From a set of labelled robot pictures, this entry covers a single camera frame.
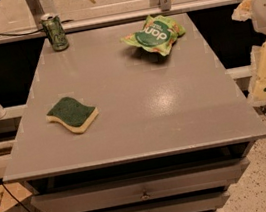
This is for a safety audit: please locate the green rice chip bag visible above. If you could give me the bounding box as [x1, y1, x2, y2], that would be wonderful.
[121, 15, 186, 56]

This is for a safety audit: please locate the green soda can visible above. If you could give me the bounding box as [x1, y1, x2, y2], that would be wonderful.
[40, 13, 69, 52]

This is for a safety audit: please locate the grey top drawer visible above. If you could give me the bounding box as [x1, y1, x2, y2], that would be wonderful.
[31, 158, 250, 212]

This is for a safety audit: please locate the green and yellow sponge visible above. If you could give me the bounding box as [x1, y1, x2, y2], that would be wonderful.
[46, 97, 99, 134]

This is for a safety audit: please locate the black cable on shelf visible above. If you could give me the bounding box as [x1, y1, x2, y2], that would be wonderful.
[0, 18, 75, 41]

